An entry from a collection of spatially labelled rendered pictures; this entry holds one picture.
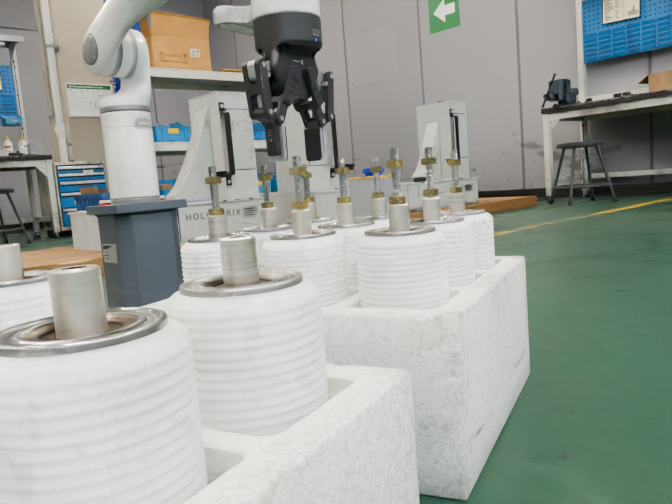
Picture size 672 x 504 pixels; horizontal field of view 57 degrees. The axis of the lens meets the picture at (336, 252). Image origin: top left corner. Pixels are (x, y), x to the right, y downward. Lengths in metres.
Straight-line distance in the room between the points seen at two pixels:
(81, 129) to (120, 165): 5.98
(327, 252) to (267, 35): 0.24
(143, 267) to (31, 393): 0.94
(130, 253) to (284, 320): 0.87
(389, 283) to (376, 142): 6.99
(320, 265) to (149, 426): 0.42
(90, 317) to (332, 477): 0.15
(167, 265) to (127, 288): 0.08
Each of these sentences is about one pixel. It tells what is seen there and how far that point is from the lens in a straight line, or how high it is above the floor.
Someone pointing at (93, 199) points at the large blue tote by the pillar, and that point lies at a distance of 5.36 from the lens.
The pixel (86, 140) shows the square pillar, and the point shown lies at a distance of 7.21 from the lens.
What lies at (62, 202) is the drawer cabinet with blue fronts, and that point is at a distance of 6.25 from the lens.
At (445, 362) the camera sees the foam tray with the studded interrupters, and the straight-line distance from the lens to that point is 0.59.
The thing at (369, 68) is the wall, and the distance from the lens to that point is 7.71.
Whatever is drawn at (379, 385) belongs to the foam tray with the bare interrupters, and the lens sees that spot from 0.40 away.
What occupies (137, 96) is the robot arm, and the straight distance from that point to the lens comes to 1.24.
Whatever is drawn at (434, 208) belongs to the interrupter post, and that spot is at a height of 0.27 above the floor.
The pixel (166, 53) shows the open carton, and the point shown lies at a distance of 6.12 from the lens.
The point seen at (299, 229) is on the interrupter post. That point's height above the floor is 0.26.
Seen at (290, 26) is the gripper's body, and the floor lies 0.48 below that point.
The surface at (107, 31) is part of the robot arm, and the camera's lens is 1.22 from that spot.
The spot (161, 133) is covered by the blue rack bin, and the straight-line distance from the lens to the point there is 5.92.
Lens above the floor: 0.31
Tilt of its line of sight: 7 degrees down
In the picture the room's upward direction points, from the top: 5 degrees counter-clockwise
